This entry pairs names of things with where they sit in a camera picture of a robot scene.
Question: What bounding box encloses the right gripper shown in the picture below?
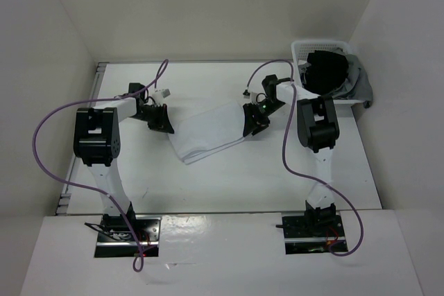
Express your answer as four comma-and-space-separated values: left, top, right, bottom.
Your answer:
243, 98, 285, 137

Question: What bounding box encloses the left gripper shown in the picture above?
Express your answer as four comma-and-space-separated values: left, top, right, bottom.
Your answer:
130, 103, 174, 134

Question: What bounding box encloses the white skirt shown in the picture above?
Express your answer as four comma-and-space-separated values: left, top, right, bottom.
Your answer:
169, 101, 245, 165

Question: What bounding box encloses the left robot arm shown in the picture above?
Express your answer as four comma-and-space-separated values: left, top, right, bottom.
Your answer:
74, 82, 174, 241

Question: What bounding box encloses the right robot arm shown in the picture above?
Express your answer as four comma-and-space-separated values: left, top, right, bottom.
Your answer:
242, 74, 340, 236

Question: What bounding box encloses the white laundry basket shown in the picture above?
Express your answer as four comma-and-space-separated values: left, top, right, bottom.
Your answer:
291, 39, 362, 106

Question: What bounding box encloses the black skirt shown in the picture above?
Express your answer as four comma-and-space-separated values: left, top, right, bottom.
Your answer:
300, 50, 349, 95

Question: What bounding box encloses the grey skirt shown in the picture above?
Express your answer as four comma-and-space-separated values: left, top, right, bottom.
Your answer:
327, 54, 373, 109

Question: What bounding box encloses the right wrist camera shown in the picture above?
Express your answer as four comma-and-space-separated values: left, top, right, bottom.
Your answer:
243, 89, 266, 104

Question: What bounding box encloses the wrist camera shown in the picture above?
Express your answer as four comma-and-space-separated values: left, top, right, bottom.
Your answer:
243, 89, 266, 104
151, 89, 171, 105

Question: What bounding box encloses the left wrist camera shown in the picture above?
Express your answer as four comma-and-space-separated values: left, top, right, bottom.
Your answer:
151, 89, 171, 105

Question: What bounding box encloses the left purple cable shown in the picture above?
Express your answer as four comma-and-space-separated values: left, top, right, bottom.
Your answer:
31, 58, 171, 272

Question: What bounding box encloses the purple cable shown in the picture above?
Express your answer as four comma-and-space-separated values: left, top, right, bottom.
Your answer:
31, 58, 171, 272
244, 59, 365, 258

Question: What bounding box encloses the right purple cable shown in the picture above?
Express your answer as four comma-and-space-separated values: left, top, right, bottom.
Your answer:
244, 59, 365, 258

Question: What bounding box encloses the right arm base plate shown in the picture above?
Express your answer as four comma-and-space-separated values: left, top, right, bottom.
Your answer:
275, 214, 348, 255

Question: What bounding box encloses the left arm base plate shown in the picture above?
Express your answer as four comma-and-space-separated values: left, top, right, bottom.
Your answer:
84, 215, 161, 258

